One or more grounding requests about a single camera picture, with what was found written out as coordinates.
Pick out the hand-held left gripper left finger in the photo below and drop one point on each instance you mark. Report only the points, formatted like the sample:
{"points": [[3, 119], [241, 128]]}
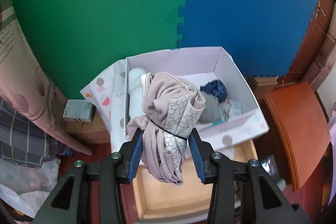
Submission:
{"points": [[135, 158]]}

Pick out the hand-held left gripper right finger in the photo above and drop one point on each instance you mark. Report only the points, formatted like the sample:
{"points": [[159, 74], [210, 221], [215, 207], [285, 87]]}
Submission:
{"points": [[197, 161]]}

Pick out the wooden drawer with grey front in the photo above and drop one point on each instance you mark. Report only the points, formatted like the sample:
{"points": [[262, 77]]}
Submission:
{"points": [[168, 200]]}

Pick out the grey knit sock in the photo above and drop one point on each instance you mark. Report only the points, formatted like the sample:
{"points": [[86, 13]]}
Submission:
{"points": [[211, 108]]}

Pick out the beige underwear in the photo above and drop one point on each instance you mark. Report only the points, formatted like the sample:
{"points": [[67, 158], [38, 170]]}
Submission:
{"points": [[162, 103]]}

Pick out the white printed underwear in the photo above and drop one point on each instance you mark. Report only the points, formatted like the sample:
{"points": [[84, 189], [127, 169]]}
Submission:
{"points": [[232, 108]]}

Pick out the white cloth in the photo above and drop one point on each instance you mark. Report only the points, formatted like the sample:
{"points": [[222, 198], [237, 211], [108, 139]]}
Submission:
{"points": [[135, 92]]}

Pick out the navy floral underwear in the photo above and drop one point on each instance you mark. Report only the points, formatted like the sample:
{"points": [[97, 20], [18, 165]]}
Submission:
{"points": [[215, 90]]}

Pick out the white cardboard box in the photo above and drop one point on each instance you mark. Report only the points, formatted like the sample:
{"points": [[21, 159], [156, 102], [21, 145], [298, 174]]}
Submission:
{"points": [[170, 61]]}

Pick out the black elastic band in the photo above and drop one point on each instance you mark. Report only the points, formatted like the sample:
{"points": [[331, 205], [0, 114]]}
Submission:
{"points": [[168, 132]]}

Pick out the brown cardboard box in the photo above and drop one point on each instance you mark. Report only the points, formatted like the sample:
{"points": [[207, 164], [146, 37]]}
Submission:
{"points": [[89, 132]]}

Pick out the white dotted cloth cover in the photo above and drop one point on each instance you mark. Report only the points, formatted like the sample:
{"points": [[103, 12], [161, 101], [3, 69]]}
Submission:
{"points": [[110, 98]]}

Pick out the blue printed bag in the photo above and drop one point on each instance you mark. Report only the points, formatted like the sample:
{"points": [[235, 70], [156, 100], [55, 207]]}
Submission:
{"points": [[67, 152]]}

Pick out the small white teal box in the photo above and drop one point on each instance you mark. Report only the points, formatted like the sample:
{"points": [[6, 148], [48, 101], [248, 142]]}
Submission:
{"points": [[78, 111]]}

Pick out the small brown box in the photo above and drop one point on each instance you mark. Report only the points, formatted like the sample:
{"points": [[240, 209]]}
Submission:
{"points": [[265, 85]]}

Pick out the pale printed cloth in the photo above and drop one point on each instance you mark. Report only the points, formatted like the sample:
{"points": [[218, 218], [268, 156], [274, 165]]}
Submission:
{"points": [[29, 182]]}

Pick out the blue grey plaid blanket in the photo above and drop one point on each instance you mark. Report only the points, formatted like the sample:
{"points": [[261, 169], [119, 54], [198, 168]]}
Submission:
{"points": [[23, 134]]}

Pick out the pink floral cloth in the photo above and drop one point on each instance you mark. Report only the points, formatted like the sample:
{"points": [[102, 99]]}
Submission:
{"points": [[26, 82]]}

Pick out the green foam mat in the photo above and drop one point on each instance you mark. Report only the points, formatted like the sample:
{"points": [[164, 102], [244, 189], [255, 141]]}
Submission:
{"points": [[92, 16]]}

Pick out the blue foam mat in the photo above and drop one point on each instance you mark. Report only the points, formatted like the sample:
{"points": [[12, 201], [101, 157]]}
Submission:
{"points": [[249, 11]]}

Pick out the brown wooden cabinet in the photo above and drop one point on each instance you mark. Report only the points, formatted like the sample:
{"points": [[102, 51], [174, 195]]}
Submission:
{"points": [[315, 37]]}

